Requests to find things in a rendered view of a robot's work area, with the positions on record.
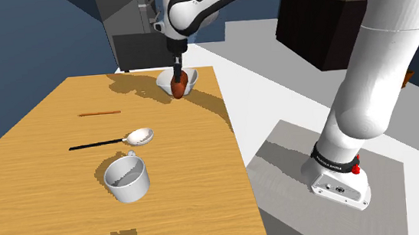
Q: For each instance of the dark cabinet with items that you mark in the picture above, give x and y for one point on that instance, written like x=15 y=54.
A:
x=314 y=26

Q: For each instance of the wooden table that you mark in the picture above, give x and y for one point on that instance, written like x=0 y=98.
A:
x=49 y=174

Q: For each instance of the reddish brown oval object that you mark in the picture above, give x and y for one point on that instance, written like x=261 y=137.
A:
x=178 y=86

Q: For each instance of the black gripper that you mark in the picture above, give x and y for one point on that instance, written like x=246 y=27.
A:
x=177 y=49

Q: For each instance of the white bowl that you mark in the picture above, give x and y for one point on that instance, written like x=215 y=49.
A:
x=190 y=79

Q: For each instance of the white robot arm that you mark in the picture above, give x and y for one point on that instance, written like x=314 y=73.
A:
x=373 y=63

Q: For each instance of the white mug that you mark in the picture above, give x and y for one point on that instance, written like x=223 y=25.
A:
x=127 y=179

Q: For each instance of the thin brown stick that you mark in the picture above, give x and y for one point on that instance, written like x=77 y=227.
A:
x=99 y=113

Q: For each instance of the grey robot stand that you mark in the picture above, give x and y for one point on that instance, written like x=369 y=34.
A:
x=286 y=186

